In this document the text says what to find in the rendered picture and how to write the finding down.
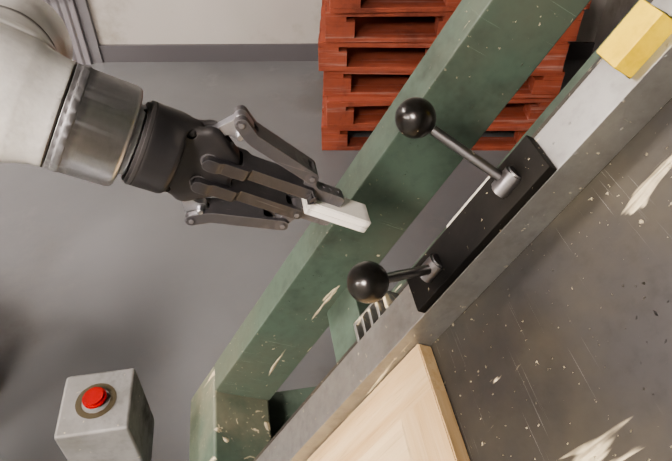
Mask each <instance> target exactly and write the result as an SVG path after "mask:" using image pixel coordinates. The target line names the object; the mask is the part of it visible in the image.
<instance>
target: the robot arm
mask: <svg viewBox="0 0 672 461"><path fill-rule="evenodd" d="M72 58H73V48H72V42H71V38H70V35H69V32H68V30H67V28H66V26H65V23H64V21H63V20H62V18H61V17H60V16H59V14H58V13H57V12H56V11H55V10H54V9H53V8H52V7H51V6H50V5H49V4H48V3H46V2H45V1H43V0H0V163H21V164H29V165H33V166H38V167H42V166H43V163H44V166H43V168H46V169H48V170H49V171H52V172H55V173H56V172H59V173H62V174H66V175H69V176H72V177H76V178H79V179H82V180H86V181H89V182H92V183H96V184H99V185H102V186H109V185H111V184H112V183H113V182H114V181H115V179H116V177H117V175H118V174H119V175H121V179H122V180H123V181H124V183H125V184H128V185H131V186H134V187H138V188H141V189H144V190H147V191H151V192H154V193H163V192H167V193H169V194H171V195H172V196H173V197H174V198H175V199H177V200H179V201H182V202H183V206H184V209H185V223H186V224H187V225H190V226H193V225H199V224H206V223H217V224H226V225H235V226H245V227H254V228H263V229H272V230H286V229H287V228H288V224H289V223H290V222H291V221H293V220H294V219H300V218H301V219H304V220H308V221H311V222H314V223H318V224H320V225H328V224H329V223H330V222H332V223H335V224H338V225H341V226H344V227H347V228H350V229H353V230H356V231H359V232H362V233H364V232H365V231H366V230H367V227H369V226H370V224H371V221H370V218H369V215H368V212H367V208H366V205H365V204H362V203H359V202H356V201H353V200H350V199H348V198H345V197H344V196H343V193H342V191H341V190H340V189H338V188H335V187H333V186H330V185H327V184H324V183H321V182H319V181H318V180H319V177H318V172H317V168H316V164H315V161H314V160H313V159H311V158H310V157H308V156H307V155H305V154H304V153H302V152H301V151H299V150H298V149H296V148H295V147H294V146H292V145H291V144H289V143H288V142H286V141H285V140H283V139H282V138H280V137H279V136H277V135H276V134H274V133H273V132H271V131H270V130H268V129H267V128H265V127H264V126H262V125H261V124H259V123H258V122H256V120H255V119H254V117H253V116H252V115H251V113H250V112H249V110H248V109H247V108H246V107H245V106H244V105H237V106H236V107H235V108H234V114H232V115H231V116H229V117H227V118H225V119H223V120H221V121H219V122H217V121H215V120H211V119H208V120H200V119H195V118H193V117H192V116H190V115H189V114H187V113H185V112H183V111H180V110H178V109H175V108H172V107H170V106H167V105H164V104H162V103H159V102H156V101H154V100H152V101H151V102H149V101H148V102H147V103H146V105H144V104H142V100H143V90H142V88H141V87H139V86H138V85H135V84H132V83H130V82H127V81H124V80H122V79H119V78H117V77H114V76H111V75H109V74H106V73H103V72H101V71H98V70H96V69H93V68H92V67H91V66H88V65H86V64H84V65H82V64H80V63H78V66H77V62H75V61H73V60H72ZM76 66H77V68H76ZM75 70H76V71H75ZM74 73H75V74H74ZM229 135H231V136H233V137H235V138H236V139H237V140H238V141H242V140H243V139H244V140H245V141H246V143H248V144H249V145H250V146H251V147H252V148H254V149H255V150H257V151H258V152H260V153H262V154H263V155H265V156H266V157H268V158H269V159H271V160H273V161H274V162H276V163H277V164H276V163H273V162H270V161H268V160H265V159H262V158H259V157H256V156H254V155H251V154H250V153H249V152H248V151H247V150H245V149H242V148H240V147H237V146H236V145H235V144H234V142H233V141H232V139H231V138H230V137H229ZM46 155H47V156H46ZM45 158H46V159H45ZM44 161H45V162H44ZM207 197H210V198H207ZM213 197H216V198H213ZM300 198H301V199H302V200H301V199H300Z"/></svg>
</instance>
